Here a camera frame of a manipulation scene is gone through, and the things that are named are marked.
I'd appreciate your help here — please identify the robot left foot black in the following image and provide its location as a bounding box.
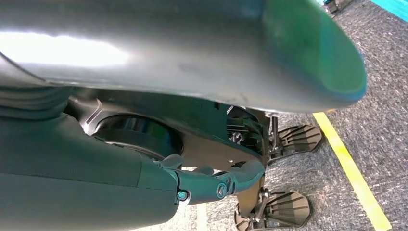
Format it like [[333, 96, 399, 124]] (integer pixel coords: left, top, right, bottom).
[[268, 123, 323, 165]]

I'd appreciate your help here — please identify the blue steel shelf rack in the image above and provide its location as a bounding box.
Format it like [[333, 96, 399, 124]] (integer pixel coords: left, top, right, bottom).
[[370, 0, 408, 24]]

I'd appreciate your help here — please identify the black caster wheel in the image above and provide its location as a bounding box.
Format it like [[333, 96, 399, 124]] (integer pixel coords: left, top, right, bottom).
[[323, 0, 353, 15]]

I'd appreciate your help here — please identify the robot right leg black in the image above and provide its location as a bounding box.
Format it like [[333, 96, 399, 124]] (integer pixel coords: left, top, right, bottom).
[[65, 88, 270, 220]]

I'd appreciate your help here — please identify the robot right foot black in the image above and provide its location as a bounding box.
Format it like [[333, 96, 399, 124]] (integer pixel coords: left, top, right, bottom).
[[234, 191, 312, 231]]

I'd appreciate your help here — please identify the robot foot black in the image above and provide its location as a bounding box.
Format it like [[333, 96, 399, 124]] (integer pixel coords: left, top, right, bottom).
[[268, 123, 323, 165], [234, 191, 312, 231]]

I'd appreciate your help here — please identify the robot right hip shell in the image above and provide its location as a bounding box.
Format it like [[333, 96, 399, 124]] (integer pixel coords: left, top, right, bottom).
[[0, 0, 368, 114]]

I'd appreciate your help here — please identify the yellow floor tape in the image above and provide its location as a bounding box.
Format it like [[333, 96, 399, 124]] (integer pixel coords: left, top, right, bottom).
[[313, 111, 393, 231]]

